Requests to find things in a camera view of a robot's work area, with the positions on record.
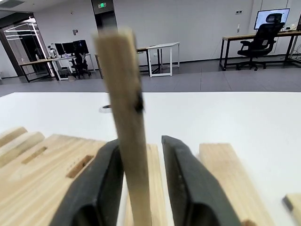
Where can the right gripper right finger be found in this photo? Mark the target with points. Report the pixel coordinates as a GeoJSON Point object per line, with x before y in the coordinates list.
{"type": "Point", "coordinates": [192, 188]}

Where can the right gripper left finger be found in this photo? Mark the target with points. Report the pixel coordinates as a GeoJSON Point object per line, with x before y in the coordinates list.
{"type": "Point", "coordinates": [94, 188]}

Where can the wooden bar with black mark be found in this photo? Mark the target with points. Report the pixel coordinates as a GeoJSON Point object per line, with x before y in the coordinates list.
{"type": "Point", "coordinates": [124, 94]}

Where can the wooden seat board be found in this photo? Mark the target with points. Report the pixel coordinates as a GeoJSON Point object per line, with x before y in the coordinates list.
{"type": "Point", "coordinates": [35, 188]}

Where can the wooden leg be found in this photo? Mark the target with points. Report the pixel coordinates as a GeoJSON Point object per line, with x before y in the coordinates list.
{"type": "Point", "coordinates": [11, 135]}
{"type": "Point", "coordinates": [21, 147]}

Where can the wooden bar with black cap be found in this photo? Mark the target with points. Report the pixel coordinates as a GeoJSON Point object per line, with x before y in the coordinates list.
{"type": "Point", "coordinates": [295, 204]}

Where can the black computer monitor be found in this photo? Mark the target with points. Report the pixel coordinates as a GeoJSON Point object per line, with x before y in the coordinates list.
{"type": "Point", "coordinates": [58, 49]}
{"type": "Point", "coordinates": [68, 47]}
{"type": "Point", "coordinates": [81, 46]}

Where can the black office chair with headrest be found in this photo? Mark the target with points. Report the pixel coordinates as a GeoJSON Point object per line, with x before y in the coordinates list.
{"type": "Point", "coordinates": [264, 40]}

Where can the large white-lit screen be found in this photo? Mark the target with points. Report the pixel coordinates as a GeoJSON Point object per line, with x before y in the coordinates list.
{"type": "Point", "coordinates": [262, 17]}

